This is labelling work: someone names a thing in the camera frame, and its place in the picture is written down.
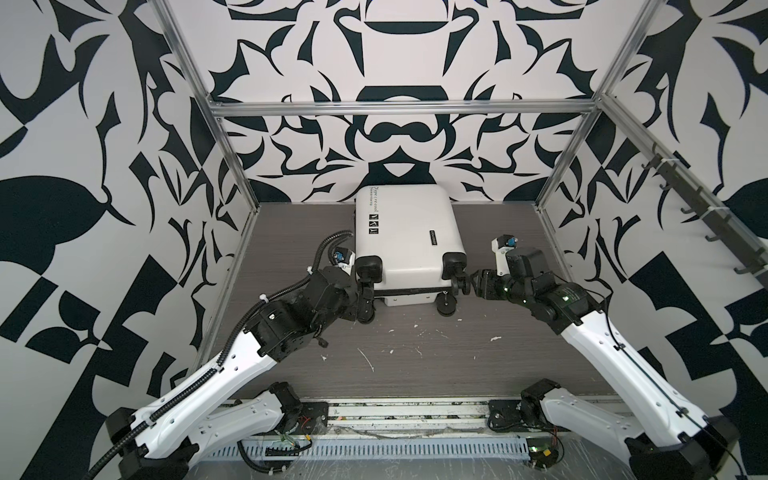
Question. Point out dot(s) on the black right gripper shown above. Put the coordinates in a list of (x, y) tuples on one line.
[(486, 283)]

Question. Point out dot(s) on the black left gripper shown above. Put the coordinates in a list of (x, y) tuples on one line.
[(350, 309)]

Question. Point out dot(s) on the white suitcase black lining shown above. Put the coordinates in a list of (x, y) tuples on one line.
[(408, 249)]

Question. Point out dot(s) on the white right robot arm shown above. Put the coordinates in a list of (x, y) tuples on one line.
[(666, 437)]

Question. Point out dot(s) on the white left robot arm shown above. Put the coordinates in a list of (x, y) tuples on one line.
[(164, 439)]

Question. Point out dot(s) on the small green circuit board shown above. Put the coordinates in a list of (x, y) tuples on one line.
[(544, 452)]

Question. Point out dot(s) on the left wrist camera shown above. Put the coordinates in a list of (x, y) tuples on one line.
[(342, 258)]

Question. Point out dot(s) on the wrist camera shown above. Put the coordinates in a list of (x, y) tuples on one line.
[(342, 258), (501, 246)]

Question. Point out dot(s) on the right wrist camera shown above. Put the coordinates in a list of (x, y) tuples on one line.
[(501, 246)]

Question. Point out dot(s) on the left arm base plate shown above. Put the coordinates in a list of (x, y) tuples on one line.
[(312, 418)]

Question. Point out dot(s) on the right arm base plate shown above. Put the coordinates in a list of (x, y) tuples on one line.
[(508, 415)]

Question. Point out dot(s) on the black wall hook rack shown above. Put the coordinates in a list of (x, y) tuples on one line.
[(700, 203)]

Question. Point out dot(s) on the aluminium frame rail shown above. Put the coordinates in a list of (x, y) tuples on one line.
[(401, 107)]

